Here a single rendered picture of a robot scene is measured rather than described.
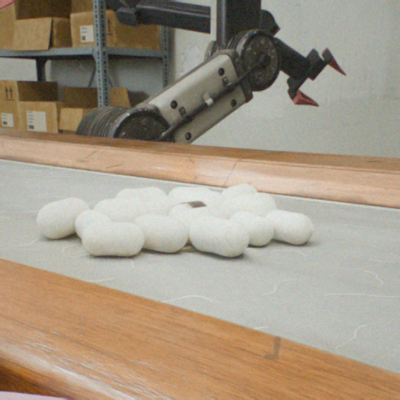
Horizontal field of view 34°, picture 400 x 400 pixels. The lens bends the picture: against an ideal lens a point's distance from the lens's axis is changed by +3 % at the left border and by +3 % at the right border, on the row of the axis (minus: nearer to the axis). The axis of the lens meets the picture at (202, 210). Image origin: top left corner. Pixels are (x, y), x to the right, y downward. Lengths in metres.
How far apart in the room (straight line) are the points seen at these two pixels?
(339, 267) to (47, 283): 0.16
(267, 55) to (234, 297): 0.93
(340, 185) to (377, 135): 2.12
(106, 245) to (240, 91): 0.84
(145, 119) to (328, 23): 1.81
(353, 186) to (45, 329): 0.36
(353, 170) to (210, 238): 0.21
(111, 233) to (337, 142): 2.41
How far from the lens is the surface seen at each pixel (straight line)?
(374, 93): 2.63
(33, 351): 0.17
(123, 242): 0.33
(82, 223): 0.36
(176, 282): 0.29
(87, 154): 0.70
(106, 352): 0.16
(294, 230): 0.36
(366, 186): 0.50
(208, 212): 0.36
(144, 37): 3.16
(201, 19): 1.64
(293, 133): 2.83
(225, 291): 0.28
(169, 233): 0.33
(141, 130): 1.02
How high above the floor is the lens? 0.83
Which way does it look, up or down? 11 degrees down
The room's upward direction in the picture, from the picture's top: straight up
